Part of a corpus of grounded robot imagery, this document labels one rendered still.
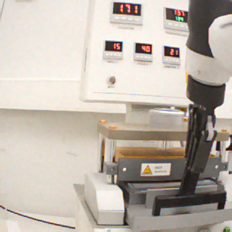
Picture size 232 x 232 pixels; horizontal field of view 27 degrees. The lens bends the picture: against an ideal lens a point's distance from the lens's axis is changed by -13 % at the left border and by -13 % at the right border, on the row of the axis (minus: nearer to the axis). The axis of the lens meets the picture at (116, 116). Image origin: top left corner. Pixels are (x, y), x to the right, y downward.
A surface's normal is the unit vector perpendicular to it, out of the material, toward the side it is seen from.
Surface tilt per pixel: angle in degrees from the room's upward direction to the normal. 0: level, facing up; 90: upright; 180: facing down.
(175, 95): 90
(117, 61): 90
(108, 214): 90
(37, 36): 90
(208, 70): 108
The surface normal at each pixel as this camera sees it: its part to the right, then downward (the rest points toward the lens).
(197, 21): -0.72, 0.17
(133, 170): 0.15, 0.06
